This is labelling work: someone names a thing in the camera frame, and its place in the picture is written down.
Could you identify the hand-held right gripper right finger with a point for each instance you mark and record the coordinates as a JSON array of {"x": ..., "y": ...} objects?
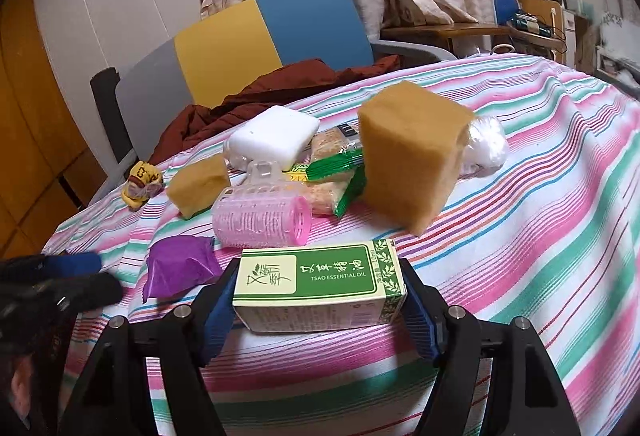
[{"x": 420, "y": 321}]

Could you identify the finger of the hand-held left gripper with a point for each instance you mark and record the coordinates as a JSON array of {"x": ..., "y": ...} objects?
[
  {"x": 70, "y": 262},
  {"x": 75, "y": 293}
]

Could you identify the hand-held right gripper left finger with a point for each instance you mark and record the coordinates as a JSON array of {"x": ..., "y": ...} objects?
[{"x": 220, "y": 316}]

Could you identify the purple snack packet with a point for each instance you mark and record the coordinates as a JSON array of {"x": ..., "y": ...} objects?
[{"x": 177, "y": 268}]

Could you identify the green and white carton box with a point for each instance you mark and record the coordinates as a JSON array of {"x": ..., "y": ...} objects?
[{"x": 320, "y": 286}]

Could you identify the green cracker packet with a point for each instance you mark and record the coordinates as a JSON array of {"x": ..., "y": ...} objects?
[{"x": 325, "y": 191}]

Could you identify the white foam block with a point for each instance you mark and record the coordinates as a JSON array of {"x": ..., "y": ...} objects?
[{"x": 272, "y": 135}]

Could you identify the clear plastic wrap bundle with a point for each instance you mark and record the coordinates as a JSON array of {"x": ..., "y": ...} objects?
[{"x": 487, "y": 143}]

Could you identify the pink hair roller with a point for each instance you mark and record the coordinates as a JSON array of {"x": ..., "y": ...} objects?
[{"x": 260, "y": 221}]

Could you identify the yellow wrapped toy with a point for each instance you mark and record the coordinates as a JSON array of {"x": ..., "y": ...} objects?
[{"x": 140, "y": 186}]

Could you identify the small tan sponge block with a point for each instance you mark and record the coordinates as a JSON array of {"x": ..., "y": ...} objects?
[{"x": 197, "y": 188}]

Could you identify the striped pink green cloth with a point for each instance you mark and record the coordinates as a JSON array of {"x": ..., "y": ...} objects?
[{"x": 525, "y": 241}]

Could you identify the wooden wardrobe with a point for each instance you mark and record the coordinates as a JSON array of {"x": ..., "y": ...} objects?
[{"x": 30, "y": 115}]

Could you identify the large tan sponge block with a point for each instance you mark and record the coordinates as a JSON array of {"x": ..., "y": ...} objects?
[{"x": 410, "y": 155}]

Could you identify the brown jacket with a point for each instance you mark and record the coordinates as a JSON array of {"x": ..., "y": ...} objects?
[{"x": 280, "y": 85}]

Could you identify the wooden side table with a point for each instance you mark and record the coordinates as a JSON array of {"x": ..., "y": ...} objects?
[{"x": 440, "y": 30}]

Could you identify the blue yellow grey chair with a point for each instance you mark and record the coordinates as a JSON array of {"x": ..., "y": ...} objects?
[{"x": 300, "y": 25}]

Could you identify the wooden desk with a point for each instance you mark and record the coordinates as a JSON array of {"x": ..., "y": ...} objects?
[{"x": 542, "y": 13}]

